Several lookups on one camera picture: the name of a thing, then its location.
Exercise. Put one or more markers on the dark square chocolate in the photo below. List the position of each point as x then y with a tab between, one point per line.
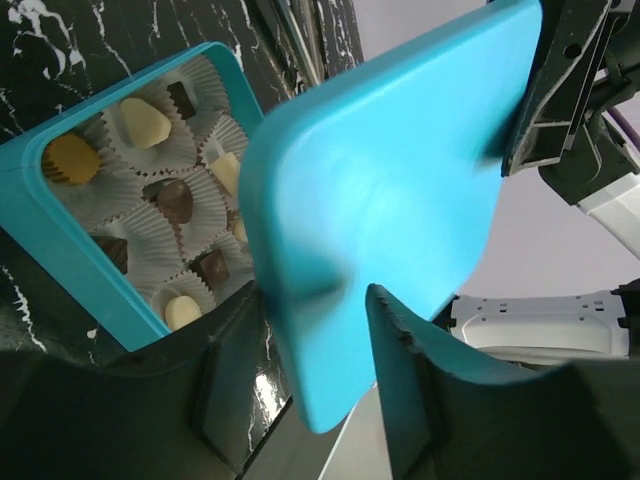
212	269

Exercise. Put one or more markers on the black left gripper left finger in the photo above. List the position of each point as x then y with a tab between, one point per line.
172	410

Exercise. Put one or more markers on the white paper cup liner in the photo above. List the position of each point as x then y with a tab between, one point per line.
153	236
185	283
176	154

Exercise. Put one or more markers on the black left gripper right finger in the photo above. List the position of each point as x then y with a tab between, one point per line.
452	412

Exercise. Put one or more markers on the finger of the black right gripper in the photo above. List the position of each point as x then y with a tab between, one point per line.
569	51

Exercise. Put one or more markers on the white oval chocolate piece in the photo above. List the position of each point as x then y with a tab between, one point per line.
237	228

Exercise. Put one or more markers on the dark triangular chocolate piece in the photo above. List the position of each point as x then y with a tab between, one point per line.
173	197

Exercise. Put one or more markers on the round brown chocolate piece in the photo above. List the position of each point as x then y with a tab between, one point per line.
70	160

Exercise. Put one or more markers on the white square chocolate piece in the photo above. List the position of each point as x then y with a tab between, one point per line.
226	170

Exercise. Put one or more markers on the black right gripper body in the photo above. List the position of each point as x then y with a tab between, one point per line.
599	155

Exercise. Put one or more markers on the teal tin box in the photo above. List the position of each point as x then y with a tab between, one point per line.
51	221

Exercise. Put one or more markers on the teal tin lid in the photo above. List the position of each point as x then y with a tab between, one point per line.
386	174

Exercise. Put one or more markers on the cream heart chocolate piece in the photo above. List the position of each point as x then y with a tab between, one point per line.
145	125

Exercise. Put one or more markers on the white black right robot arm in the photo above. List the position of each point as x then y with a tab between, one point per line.
554	330

